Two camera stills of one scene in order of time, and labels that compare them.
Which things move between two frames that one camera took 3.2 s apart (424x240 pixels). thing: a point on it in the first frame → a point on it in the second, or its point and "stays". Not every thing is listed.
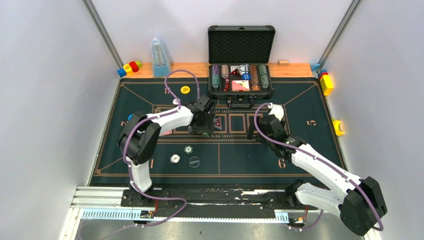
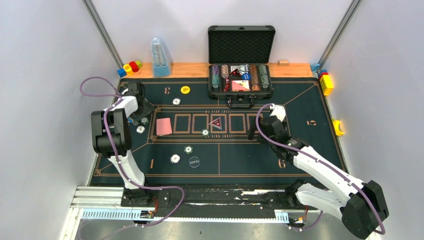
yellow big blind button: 185,89 stays
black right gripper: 250,132 stays
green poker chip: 188,149 stays
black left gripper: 201,128 → 144,112
